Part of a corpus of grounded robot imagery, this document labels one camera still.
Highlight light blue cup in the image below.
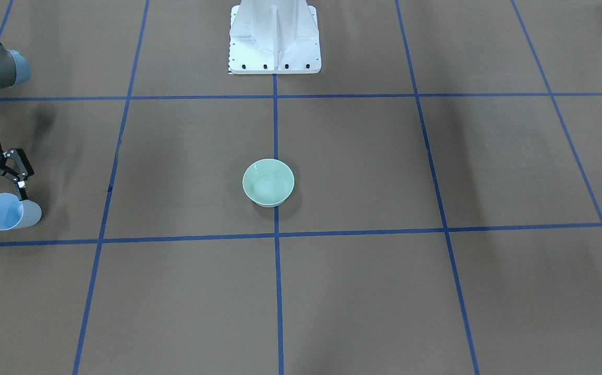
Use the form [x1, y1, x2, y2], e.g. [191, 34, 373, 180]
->
[0, 193, 43, 231]

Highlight pale green bowl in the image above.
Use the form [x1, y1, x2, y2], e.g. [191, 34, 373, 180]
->
[242, 158, 296, 207]

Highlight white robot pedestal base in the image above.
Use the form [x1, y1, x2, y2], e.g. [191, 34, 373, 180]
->
[228, 1, 322, 74]

